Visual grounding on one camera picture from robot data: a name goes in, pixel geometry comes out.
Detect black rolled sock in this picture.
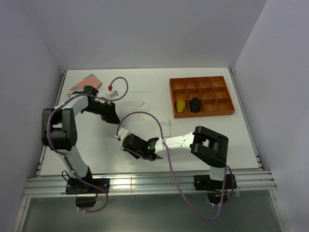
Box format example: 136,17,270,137
189,97,201,113

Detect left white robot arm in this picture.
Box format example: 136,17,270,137
42,86,120,193

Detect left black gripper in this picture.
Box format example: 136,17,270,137
83,101,121,125

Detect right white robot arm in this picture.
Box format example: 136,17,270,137
115,126,229,189

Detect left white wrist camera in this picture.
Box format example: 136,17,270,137
106,90,119,99

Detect orange compartment tray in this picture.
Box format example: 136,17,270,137
169,76,235,118

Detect pink green patterned socks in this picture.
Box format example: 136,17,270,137
67,73,102,97

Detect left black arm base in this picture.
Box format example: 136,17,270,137
61,169,110,213

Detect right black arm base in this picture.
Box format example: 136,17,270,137
194,170,237,206

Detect white sock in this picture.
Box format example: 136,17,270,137
136,101,171,138

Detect yellow rolled sock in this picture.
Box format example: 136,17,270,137
176,100,188,114

